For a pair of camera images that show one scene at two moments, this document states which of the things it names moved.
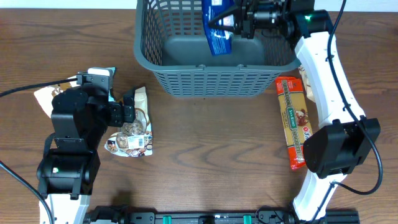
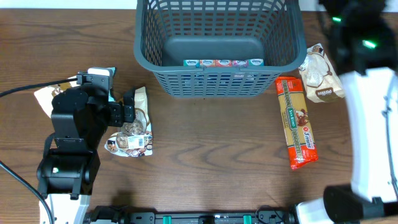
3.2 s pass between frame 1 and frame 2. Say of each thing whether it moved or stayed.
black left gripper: stayed
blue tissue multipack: moved
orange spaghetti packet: stayed
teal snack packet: stayed
